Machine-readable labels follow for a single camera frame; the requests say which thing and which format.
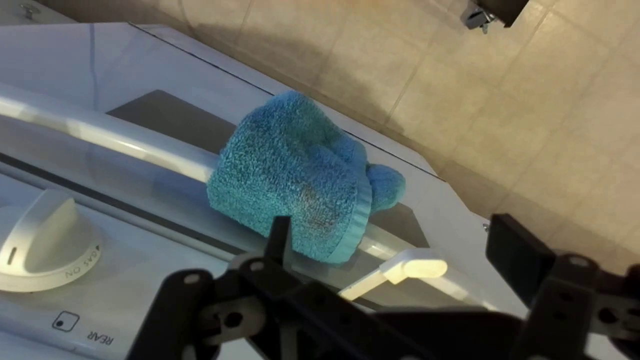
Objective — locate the white oven door handle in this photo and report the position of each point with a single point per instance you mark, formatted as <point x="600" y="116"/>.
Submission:
<point x="114" y="135"/>

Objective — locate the white stove knob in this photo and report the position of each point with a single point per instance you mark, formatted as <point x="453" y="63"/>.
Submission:
<point x="49" y="246"/>

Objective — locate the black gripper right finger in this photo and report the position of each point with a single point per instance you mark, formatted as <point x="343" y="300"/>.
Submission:
<point x="568" y="297"/>

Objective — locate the blue towel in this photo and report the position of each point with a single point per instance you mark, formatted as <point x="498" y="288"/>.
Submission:
<point x="289" y="158"/>

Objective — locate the white gas stove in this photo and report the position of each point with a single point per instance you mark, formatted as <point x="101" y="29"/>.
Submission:
<point x="425" y="293"/>

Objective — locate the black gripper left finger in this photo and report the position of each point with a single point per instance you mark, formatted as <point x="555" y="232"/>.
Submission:
<point x="195" y="314"/>

